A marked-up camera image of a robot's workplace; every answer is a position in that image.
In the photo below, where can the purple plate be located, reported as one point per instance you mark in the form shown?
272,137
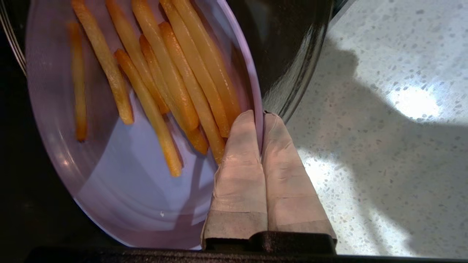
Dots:
120,190

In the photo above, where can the silver microwave oven body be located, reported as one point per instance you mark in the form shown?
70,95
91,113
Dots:
22,164

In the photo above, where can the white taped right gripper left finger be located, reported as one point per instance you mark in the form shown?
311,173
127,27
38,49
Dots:
239,182

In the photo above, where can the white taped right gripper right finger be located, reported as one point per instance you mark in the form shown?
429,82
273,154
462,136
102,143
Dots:
289,186

